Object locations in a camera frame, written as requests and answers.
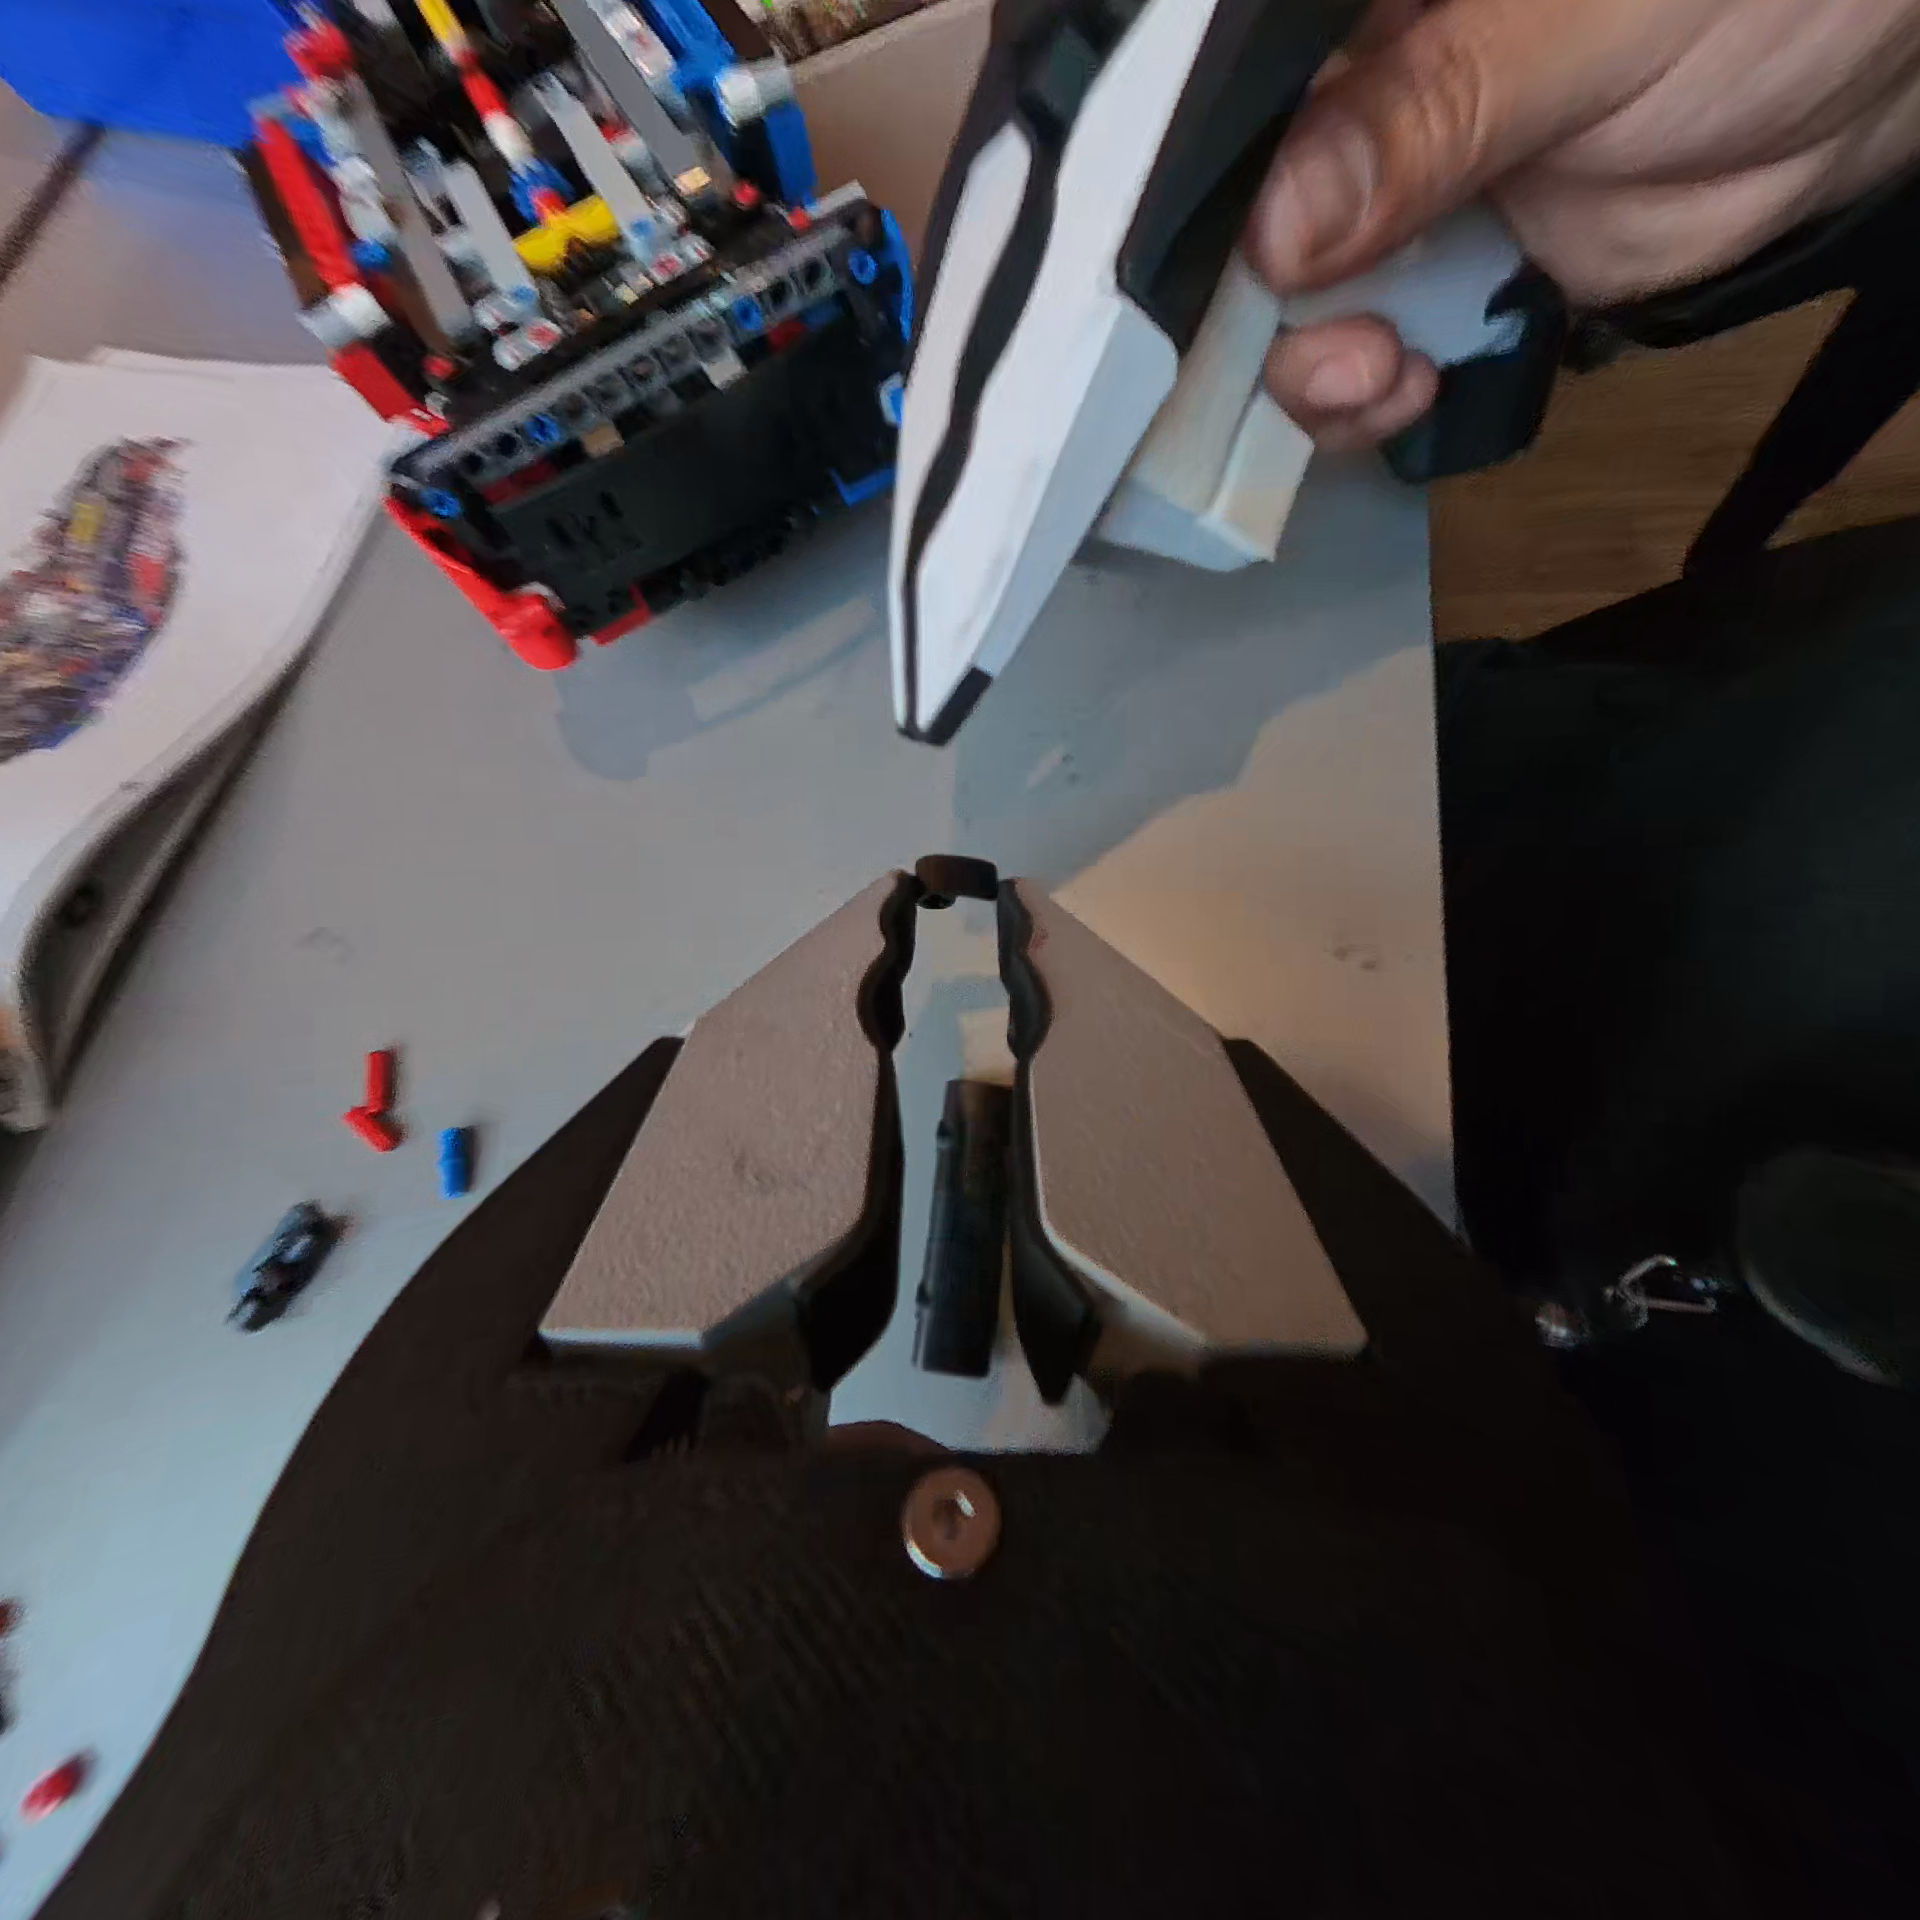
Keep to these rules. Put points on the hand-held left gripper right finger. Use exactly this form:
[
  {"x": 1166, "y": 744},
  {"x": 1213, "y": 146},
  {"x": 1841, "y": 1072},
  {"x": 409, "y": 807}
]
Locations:
[{"x": 1185, "y": 1184}]

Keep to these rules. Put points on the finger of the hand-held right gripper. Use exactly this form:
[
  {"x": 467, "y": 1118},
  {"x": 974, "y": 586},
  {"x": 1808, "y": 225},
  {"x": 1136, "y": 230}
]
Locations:
[
  {"x": 1066, "y": 375},
  {"x": 944, "y": 299}
]

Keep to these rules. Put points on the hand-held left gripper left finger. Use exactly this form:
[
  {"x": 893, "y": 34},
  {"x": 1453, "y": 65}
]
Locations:
[{"x": 734, "y": 1184}]

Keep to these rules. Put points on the long black toy connector assembly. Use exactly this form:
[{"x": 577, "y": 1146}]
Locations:
[{"x": 959, "y": 1246}]

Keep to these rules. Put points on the blue toy pin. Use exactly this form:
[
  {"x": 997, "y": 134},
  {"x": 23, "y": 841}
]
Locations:
[{"x": 455, "y": 1159}]

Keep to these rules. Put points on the partly built toy car model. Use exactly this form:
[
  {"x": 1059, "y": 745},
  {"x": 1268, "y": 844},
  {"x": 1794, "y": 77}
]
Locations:
[{"x": 675, "y": 479}]

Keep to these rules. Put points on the red toy axle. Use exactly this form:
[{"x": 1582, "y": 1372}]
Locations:
[
  {"x": 380, "y": 1077},
  {"x": 375, "y": 1129}
]

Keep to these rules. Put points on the small black toy connector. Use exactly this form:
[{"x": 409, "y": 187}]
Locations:
[{"x": 954, "y": 866}]

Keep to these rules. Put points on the black toy clip plate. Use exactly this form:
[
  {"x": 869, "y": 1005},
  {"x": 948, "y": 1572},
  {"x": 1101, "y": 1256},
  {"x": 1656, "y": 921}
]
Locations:
[{"x": 284, "y": 1263}]

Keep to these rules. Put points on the instruction booklet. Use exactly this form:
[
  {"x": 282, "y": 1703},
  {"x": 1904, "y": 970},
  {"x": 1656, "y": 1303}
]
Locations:
[{"x": 225, "y": 495}]

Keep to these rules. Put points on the pile of small toy bricks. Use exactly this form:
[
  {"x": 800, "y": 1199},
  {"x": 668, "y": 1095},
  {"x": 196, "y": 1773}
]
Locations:
[{"x": 57, "y": 1785}]

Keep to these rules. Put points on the person's right forearm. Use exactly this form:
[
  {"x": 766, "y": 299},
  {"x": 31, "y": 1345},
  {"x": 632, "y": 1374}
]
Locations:
[{"x": 1800, "y": 263}]

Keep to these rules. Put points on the person's right hand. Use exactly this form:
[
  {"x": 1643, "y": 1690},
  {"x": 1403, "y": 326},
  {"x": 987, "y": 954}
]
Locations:
[{"x": 1651, "y": 119}]

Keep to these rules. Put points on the silver metal clasp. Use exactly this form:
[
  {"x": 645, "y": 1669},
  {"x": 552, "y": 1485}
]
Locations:
[{"x": 1559, "y": 1322}]

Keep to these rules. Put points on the person's lap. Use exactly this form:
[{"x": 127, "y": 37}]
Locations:
[{"x": 1651, "y": 975}]

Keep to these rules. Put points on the black office chair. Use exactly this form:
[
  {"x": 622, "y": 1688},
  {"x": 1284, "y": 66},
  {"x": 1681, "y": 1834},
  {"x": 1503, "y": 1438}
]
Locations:
[{"x": 1814, "y": 436}]

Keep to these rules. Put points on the blue plastic bin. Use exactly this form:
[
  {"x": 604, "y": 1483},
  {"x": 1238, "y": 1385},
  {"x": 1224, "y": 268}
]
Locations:
[{"x": 133, "y": 59}]

